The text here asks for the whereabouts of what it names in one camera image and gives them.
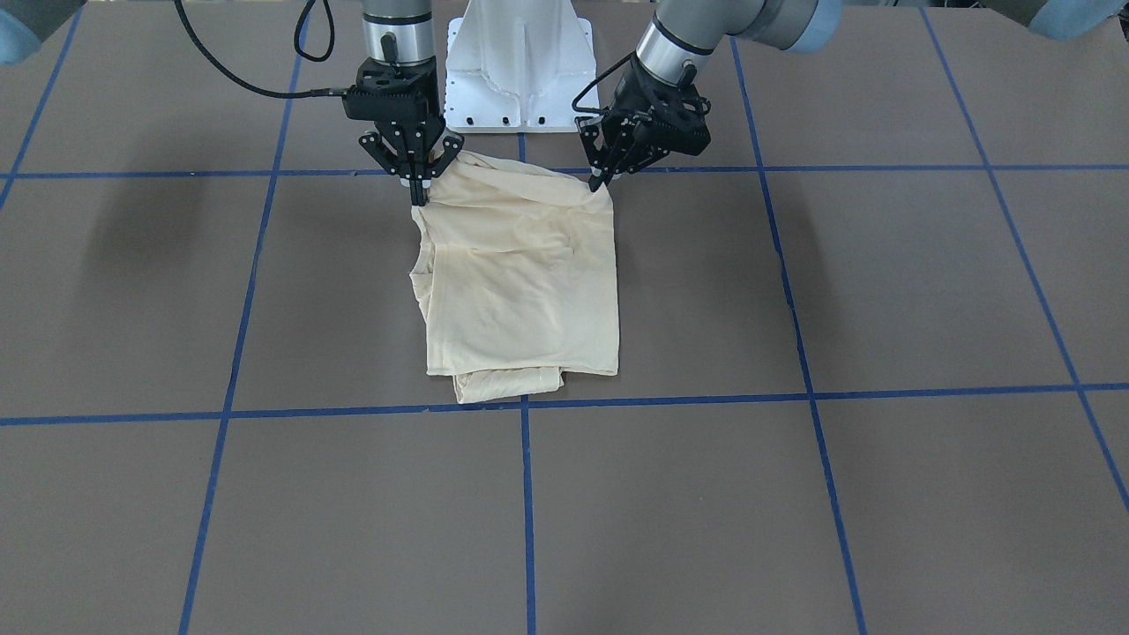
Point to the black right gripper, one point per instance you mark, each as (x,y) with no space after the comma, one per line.
(427,99)

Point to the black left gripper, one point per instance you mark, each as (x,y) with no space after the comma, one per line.
(631,99)

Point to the beige long-sleeve printed shirt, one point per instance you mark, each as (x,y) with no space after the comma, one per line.
(516,278)

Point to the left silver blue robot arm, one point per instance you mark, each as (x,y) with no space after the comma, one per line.
(682,31)

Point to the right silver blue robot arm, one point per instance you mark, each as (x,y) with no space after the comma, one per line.
(402,32)

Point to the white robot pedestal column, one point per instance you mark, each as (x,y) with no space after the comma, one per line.
(518,66)

